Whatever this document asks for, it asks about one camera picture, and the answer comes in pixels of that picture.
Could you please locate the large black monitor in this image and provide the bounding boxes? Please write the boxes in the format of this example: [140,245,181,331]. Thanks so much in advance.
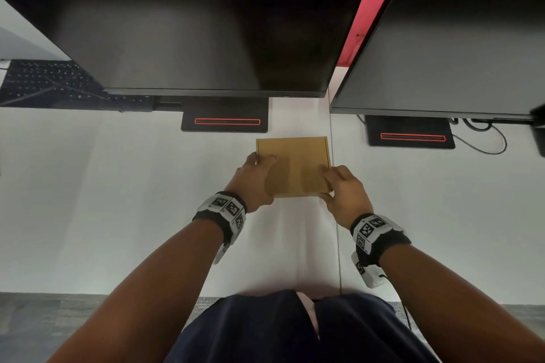
[0,0,381,99]

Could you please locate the person's left forearm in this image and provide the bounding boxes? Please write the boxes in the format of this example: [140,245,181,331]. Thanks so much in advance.
[47,219,225,363]

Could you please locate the person's dark blue clothing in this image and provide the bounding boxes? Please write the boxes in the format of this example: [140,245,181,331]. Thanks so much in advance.
[164,289,439,363]

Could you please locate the person's right forearm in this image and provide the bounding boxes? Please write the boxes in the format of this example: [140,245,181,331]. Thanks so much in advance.
[378,244,545,363]

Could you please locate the black monitor base red stripe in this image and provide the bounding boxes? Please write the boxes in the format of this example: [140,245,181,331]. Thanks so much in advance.
[181,97,269,134]
[365,115,456,150]

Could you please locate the brown cardboard box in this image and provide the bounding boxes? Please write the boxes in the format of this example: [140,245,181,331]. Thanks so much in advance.
[256,136,333,199]

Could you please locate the left wrist tracker band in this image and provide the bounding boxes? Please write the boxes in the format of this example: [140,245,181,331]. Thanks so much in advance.
[192,191,248,265]

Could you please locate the black monitor with grey screen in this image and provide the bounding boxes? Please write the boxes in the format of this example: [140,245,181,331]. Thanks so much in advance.
[330,0,545,121]

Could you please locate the wrist tracker band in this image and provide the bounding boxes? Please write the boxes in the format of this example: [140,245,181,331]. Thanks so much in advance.
[192,191,248,265]
[350,213,412,290]

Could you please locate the black cable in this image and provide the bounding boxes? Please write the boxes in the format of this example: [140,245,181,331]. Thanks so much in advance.
[447,118,508,156]

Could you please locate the right wrist tracker band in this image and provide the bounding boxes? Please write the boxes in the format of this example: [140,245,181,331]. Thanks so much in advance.
[350,213,412,290]

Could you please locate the black keyboard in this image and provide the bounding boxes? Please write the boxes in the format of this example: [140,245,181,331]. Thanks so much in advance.
[0,59,154,113]

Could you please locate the person's left hand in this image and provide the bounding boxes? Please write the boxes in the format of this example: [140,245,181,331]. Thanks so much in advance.
[224,152,278,214]

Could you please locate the person's right hand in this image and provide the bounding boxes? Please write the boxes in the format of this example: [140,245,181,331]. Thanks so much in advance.
[319,165,374,231]

